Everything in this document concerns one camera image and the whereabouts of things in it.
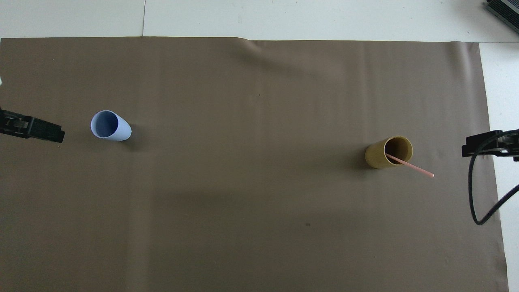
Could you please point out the mustard yellow cup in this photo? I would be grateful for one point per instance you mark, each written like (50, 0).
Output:
(375, 157)

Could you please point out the pink chopstick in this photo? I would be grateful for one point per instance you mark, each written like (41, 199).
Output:
(414, 167)

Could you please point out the black stand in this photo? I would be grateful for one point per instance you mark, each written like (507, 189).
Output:
(507, 10)

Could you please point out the light blue cup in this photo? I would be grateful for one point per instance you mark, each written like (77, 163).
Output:
(121, 129)

